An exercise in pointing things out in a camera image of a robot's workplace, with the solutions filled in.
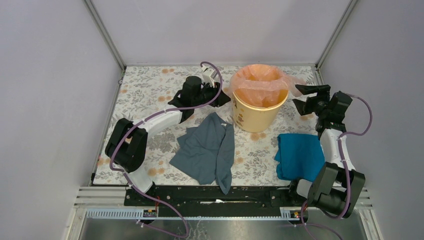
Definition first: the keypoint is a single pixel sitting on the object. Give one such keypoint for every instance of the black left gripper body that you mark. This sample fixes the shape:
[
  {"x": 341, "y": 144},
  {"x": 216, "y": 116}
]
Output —
[{"x": 208, "y": 92}]

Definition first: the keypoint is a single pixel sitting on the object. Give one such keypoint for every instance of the left aluminium frame post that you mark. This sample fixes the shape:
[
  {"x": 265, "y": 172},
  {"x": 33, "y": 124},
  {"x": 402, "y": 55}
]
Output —
[{"x": 92, "y": 10}]

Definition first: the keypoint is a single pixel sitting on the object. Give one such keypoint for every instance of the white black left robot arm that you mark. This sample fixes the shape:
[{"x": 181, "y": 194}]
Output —
[{"x": 126, "y": 147}]

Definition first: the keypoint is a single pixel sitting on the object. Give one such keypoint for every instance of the grey-blue shirt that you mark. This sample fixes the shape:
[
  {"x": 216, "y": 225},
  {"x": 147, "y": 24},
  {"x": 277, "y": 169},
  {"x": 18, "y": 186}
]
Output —
[{"x": 207, "y": 152}]

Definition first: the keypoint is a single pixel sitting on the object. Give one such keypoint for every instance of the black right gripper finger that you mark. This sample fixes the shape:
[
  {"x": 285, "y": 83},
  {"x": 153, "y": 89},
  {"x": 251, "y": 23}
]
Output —
[
  {"x": 304, "y": 107},
  {"x": 320, "y": 90}
]

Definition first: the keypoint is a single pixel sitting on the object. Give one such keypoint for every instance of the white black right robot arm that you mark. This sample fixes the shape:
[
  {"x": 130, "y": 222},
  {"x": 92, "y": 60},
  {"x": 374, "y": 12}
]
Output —
[{"x": 338, "y": 185}]

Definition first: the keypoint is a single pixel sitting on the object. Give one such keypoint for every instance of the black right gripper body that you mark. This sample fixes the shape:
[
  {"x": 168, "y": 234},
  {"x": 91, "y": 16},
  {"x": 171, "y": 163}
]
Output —
[{"x": 319, "y": 104}]

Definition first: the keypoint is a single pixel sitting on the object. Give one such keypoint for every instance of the bright blue cloth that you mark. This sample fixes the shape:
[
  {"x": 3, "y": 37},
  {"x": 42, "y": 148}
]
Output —
[{"x": 299, "y": 156}]

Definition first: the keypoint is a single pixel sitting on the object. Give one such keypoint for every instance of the aluminium frame post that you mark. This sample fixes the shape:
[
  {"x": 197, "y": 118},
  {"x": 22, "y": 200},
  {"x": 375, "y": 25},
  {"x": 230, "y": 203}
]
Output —
[
  {"x": 338, "y": 29},
  {"x": 92, "y": 10}
]

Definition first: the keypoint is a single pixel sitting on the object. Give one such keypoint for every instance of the pink plastic trash bag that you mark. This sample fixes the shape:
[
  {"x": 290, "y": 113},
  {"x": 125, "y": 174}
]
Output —
[{"x": 263, "y": 86}]

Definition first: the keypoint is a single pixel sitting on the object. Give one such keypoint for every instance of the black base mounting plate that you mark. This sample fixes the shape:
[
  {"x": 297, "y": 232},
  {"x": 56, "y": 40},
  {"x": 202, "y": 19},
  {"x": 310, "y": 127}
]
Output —
[{"x": 209, "y": 201}]

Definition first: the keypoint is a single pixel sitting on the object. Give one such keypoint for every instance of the right aluminium frame post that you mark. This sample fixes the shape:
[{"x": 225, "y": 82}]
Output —
[{"x": 338, "y": 29}]

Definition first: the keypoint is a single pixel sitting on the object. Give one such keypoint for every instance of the yellow plastic trash bin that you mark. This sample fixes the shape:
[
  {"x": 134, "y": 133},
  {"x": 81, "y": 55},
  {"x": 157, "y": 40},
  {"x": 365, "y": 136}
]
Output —
[{"x": 253, "y": 119}]

